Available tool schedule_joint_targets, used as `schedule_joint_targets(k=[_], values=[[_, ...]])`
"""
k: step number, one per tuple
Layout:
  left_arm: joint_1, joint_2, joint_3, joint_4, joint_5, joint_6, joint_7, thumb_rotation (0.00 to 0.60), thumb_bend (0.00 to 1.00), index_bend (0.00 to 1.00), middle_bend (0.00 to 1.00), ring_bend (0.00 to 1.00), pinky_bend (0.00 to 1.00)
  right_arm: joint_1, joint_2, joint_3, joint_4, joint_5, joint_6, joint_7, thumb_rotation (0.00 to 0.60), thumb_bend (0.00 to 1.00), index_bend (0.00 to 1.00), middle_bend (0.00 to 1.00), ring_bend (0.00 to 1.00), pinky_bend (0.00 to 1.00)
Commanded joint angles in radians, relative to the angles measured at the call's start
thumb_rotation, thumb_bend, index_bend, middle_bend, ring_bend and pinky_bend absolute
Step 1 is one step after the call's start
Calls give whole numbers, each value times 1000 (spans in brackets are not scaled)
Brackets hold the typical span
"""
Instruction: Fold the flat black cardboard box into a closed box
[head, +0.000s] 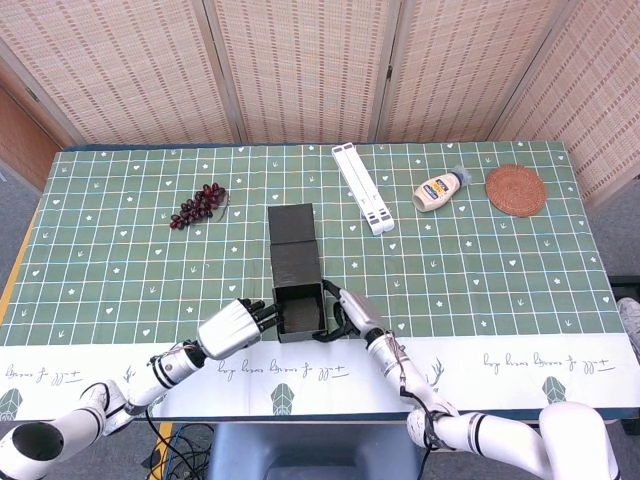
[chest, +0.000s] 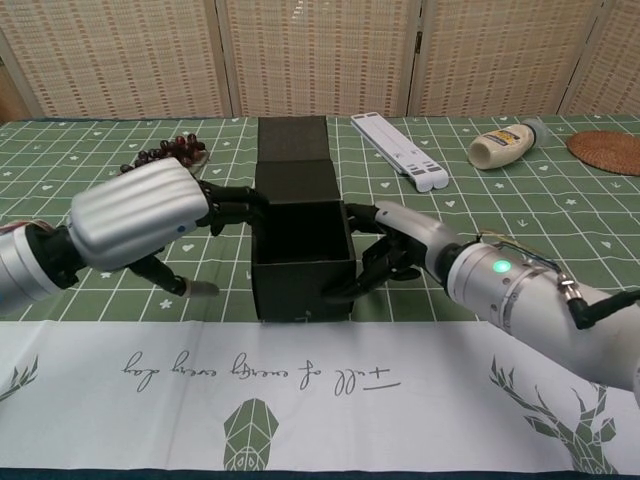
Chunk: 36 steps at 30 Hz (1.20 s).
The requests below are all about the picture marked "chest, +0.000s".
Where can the white folding stand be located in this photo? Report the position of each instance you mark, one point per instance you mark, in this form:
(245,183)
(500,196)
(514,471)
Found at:
(395,150)

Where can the bamboo folding screen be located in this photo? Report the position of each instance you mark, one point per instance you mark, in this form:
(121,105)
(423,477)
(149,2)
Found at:
(320,60)

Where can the black paper box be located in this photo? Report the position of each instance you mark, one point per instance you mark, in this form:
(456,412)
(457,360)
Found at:
(295,290)

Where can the green grid tablecloth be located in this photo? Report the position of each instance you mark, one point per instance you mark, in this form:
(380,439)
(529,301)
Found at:
(100,400)

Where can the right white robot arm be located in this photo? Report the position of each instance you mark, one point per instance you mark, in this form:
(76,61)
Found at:
(525,305)

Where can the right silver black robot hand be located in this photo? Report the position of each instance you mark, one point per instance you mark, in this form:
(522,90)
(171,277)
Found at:
(415,235)

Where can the round woven brown coaster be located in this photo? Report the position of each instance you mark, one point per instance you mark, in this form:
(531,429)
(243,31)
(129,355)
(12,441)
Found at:
(605,150)

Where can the mayonnaise squeeze bottle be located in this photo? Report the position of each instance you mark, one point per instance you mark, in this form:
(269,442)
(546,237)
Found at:
(500,145)

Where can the dark red grape bunch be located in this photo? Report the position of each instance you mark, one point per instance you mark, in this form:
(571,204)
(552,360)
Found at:
(175,147)

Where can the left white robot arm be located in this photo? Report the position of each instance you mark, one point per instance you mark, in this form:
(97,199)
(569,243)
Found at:
(25,270)

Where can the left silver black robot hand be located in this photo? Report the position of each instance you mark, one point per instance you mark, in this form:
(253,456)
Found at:
(135,215)

